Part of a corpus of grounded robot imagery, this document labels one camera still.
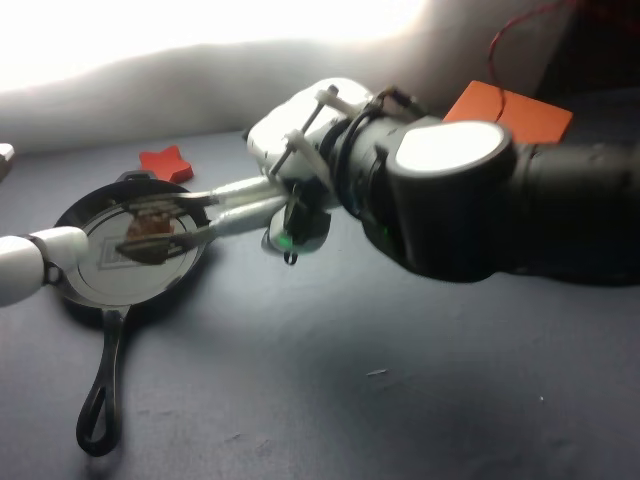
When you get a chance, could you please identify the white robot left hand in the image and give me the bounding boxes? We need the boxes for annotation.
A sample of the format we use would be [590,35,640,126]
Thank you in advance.
[0,143,91,309]

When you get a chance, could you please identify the brown meat piece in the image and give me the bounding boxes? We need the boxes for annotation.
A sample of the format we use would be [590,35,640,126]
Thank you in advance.
[126,211,174,239]

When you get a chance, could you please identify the black and silver tongs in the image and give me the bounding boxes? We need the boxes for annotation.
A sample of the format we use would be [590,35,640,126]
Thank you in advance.
[115,176,292,266]

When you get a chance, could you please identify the black toy frying pan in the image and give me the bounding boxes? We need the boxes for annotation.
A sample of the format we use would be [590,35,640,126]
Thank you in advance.
[52,169,214,458]

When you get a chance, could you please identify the red star block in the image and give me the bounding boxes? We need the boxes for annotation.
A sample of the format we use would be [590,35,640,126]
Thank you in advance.
[138,144,196,184]

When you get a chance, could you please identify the white backdrop cloth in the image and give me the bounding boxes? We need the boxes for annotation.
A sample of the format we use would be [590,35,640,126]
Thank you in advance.
[0,0,576,157]

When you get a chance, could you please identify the grey table cloth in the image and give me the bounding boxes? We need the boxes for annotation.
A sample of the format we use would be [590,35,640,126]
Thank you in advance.
[0,89,640,480]

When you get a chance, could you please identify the large orange cube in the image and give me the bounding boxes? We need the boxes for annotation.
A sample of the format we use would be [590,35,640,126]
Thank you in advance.
[441,79,574,147]

